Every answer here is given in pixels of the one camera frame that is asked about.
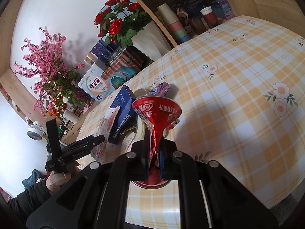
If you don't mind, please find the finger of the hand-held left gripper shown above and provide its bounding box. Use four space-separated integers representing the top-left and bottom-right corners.
62 135 95 151
71 135 105 153

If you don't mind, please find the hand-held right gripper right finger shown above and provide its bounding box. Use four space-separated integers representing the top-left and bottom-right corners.
160 139 279 229

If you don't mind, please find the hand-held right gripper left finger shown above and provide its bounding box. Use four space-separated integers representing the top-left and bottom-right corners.
26 129 152 229

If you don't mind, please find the crushed red soda can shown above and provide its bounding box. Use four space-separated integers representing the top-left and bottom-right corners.
132 95 183 189

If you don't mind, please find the clear red printed plastic wrapper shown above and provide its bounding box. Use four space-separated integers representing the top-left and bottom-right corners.
91 107 121 161

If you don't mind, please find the white desk fan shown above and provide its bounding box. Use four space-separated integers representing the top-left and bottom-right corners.
27 120 49 141

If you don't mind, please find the white ribbed plant pot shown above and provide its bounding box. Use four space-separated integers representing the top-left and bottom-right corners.
64 110 79 125

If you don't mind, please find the dark blue coffee box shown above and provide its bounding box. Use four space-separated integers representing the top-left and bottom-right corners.
108 85 138 145

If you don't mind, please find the red plastic lighter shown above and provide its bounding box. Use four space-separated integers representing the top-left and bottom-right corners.
167 120 180 131

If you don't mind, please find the white blue supplement box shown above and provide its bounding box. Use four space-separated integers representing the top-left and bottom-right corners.
78 65 117 103

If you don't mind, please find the pink blue snack packet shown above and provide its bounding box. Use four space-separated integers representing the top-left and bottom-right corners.
149 82 171 96

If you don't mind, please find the teal brown striped gift box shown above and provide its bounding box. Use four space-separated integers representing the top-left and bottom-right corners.
101 48 149 90

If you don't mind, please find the pink artificial blossom plant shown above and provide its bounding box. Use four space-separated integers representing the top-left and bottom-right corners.
13 27 86 121

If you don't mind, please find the white round jar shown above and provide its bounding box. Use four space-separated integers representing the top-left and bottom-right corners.
85 53 99 66

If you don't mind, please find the dark grey printed box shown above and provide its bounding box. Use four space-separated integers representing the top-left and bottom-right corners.
107 45 127 65

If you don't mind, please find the dark blue glitter box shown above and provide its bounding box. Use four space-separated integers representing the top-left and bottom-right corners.
89 39 115 65

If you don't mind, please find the white faceted flower pot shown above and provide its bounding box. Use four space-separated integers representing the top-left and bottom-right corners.
132 20 171 61

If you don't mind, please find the red artificial rose bouquet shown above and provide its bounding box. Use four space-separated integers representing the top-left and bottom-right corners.
94 0 149 47

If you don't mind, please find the stack of pastel cups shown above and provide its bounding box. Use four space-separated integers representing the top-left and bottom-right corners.
156 3 191 45

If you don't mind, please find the brown glass cup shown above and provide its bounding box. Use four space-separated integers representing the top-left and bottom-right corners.
190 16 207 36

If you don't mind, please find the dark blue moon picture book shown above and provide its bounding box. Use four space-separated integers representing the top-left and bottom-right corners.
169 0 194 33

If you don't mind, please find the red paper cup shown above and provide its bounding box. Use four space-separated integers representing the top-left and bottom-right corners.
200 6 219 29

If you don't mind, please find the dark blue printed book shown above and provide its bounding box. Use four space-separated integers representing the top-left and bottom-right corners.
182 0 210 18

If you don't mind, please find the purple illustrated box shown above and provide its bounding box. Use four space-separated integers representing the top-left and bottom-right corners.
210 0 237 20

